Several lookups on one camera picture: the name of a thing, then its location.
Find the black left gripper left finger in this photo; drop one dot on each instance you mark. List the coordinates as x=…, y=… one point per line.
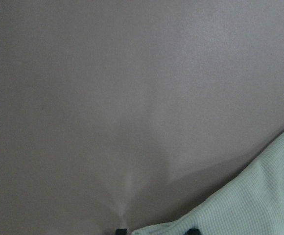
x=122, y=231

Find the olive green long-sleeve shirt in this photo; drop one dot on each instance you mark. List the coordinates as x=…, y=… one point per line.
x=251, y=204

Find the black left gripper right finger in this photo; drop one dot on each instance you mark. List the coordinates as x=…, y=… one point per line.
x=193, y=231

